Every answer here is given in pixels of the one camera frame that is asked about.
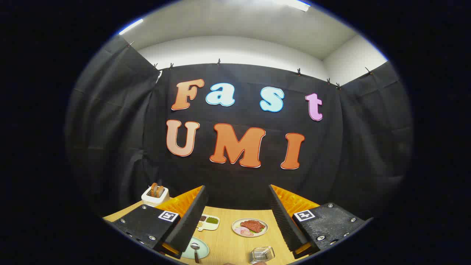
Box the white toaster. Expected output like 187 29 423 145
141 183 170 206

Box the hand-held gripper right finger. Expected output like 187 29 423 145
268 184 374 260

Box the brown meat steak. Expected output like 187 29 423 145
240 220 265 233

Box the white divided dish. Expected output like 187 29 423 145
196 214 220 232

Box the light blue plate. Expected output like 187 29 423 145
181 237 209 259

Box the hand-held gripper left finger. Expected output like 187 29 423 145
105 185 209 260

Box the beige round plate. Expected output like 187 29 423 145
232 218 268 238

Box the metal drainer basket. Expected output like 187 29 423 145
249 247 276 264

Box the row of black cloth clips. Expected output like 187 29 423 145
127 40 372 91

